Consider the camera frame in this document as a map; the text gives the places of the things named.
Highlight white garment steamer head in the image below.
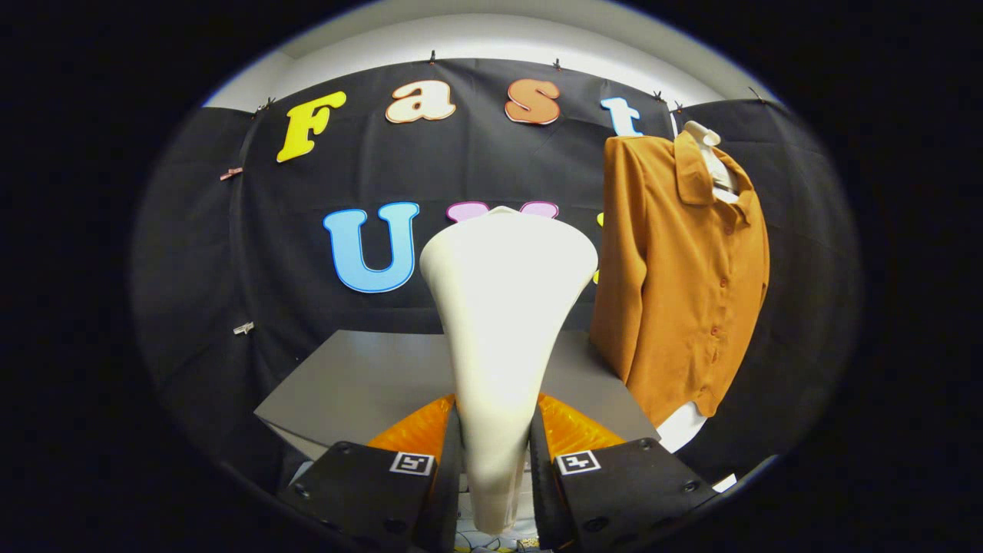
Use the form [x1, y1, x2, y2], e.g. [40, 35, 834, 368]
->
[419, 205, 600, 536]

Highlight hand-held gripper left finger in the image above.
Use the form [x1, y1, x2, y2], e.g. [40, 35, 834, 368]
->
[276, 394, 465, 553]

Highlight orange button-up shirt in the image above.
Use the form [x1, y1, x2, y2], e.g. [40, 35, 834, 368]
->
[590, 131, 771, 427]

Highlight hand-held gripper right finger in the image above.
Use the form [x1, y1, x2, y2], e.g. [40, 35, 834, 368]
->
[528, 393, 720, 552]

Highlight grey cabinet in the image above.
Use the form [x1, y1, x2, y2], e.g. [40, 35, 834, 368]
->
[253, 329, 663, 492]

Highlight black backdrop cloth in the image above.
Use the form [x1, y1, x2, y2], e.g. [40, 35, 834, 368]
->
[131, 58, 865, 492]

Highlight white plastic clothes hanger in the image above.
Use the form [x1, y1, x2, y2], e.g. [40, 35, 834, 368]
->
[683, 121, 740, 202]

